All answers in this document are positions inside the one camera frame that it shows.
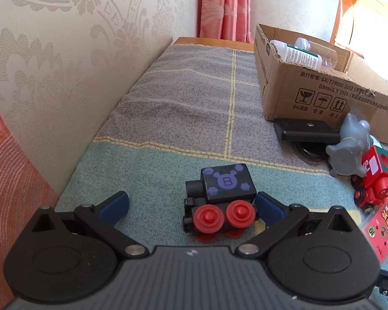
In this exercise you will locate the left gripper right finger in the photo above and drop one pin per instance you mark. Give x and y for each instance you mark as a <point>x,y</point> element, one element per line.
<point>281,222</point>

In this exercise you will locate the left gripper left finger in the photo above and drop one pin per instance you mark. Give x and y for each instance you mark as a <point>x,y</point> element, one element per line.
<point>100,220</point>

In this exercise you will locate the pink card pack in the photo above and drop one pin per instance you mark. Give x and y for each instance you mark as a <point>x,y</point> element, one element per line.
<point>375,229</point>

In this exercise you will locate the black oval glossy object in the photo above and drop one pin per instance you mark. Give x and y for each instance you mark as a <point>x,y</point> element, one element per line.
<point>311,153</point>

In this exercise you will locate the black rectangular device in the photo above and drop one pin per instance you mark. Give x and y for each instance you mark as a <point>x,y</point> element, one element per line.
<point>312,131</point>

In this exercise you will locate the grey rubber animal toy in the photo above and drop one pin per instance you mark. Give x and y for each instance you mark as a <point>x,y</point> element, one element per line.
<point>345,158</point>

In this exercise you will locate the red wooden toy train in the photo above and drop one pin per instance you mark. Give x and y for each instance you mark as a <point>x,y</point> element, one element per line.
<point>372,189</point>

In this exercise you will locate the medical cotton swab container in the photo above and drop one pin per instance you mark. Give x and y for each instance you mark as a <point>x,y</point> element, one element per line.
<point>294,55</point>

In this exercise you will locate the clear plastic jar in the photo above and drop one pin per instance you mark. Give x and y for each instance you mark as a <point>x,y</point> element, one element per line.
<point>329,56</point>

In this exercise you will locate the orange red fabric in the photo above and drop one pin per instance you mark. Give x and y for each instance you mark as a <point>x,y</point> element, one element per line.
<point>22,191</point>

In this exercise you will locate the checked blanket on table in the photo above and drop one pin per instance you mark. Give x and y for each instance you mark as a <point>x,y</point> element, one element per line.
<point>197,106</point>

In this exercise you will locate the brown cardboard box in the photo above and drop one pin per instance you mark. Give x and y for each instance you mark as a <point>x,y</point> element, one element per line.
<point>292,91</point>

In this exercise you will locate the pink patterned curtain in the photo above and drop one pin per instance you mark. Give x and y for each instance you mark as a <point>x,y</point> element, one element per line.
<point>226,19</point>

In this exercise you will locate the wooden bed headboard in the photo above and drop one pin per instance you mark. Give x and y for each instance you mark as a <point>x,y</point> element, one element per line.
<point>358,23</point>

